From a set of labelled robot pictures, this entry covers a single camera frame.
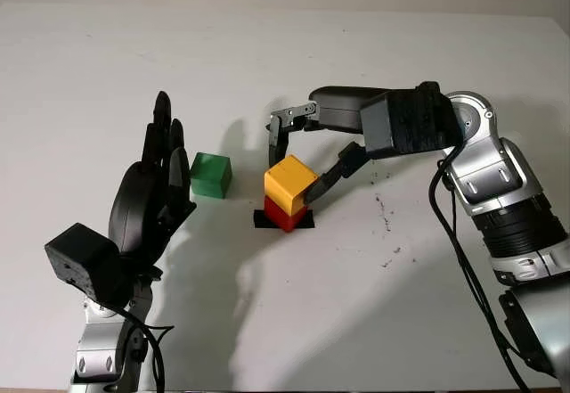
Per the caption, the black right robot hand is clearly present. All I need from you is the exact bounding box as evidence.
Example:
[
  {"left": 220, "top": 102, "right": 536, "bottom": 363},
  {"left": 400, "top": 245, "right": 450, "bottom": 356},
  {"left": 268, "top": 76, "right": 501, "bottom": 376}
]
[{"left": 265, "top": 86, "right": 389, "bottom": 205}]

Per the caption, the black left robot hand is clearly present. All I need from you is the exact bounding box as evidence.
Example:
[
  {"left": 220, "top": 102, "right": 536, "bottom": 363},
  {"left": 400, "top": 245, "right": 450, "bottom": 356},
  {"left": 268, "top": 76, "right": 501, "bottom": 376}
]
[{"left": 109, "top": 91, "right": 197, "bottom": 274}]

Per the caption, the green block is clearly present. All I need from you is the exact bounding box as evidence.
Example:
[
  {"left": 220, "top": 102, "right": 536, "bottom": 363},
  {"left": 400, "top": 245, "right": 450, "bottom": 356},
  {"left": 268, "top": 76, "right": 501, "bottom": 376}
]
[{"left": 190, "top": 152, "right": 233, "bottom": 199}]

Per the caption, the yellow block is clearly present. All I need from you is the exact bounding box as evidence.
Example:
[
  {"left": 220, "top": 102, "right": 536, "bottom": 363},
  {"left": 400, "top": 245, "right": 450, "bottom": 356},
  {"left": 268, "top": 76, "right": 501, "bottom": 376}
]
[{"left": 264, "top": 154, "right": 320, "bottom": 214}]

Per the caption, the red block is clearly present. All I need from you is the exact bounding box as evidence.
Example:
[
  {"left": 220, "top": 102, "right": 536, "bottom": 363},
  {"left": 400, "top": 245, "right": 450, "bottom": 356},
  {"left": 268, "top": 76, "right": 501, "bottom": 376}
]
[{"left": 263, "top": 195, "right": 309, "bottom": 233}]

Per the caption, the black square marker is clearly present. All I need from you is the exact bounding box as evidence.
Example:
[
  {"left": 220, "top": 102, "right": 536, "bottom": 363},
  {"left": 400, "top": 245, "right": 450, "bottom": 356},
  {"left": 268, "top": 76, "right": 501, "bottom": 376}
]
[{"left": 253, "top": 209, "right": 316, "bottom": 230}]

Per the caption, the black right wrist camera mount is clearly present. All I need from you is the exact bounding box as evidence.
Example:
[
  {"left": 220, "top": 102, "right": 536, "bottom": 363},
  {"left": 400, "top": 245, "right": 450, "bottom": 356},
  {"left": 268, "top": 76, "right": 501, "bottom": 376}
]
[{"left": 359, "top": 81, "right": 460, "bottom": 160}]

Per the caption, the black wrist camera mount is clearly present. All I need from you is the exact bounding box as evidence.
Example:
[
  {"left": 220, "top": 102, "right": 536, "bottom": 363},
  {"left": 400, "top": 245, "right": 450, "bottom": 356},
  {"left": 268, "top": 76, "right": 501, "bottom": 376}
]
[
  {"left": 359, "top": 81, "right": 460, "bottom": 160},
  {"left": 44, "top": 222, "right": 131, "bottom": 306}
]

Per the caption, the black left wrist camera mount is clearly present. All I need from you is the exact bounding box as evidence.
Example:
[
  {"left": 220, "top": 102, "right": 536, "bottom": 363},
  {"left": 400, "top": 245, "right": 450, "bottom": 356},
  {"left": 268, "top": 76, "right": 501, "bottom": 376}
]
[{"left": 44, "top": 222, "right": 131, "bottom": 306}]

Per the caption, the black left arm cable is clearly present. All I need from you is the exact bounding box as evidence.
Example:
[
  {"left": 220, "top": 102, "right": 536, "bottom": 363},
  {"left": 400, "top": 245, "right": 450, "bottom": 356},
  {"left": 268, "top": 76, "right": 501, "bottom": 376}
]
[{"left": 106, "top": 302, "right": 175, "bottom": 390}]

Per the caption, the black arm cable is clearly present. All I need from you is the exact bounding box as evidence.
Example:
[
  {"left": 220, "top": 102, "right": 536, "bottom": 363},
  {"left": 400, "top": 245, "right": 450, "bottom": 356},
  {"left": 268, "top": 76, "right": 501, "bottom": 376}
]
[
  {"left": 427, "top": 146, "right": 532, "bottom": 393},
  {"left": 106, "top": 302, "right": 175, "bottom": 390}
]

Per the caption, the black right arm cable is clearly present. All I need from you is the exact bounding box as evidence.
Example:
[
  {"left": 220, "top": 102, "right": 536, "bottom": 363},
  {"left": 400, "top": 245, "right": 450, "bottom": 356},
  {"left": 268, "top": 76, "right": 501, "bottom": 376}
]
[{"left": 427, "top": 146, "right": 532, "bottom": 393}]

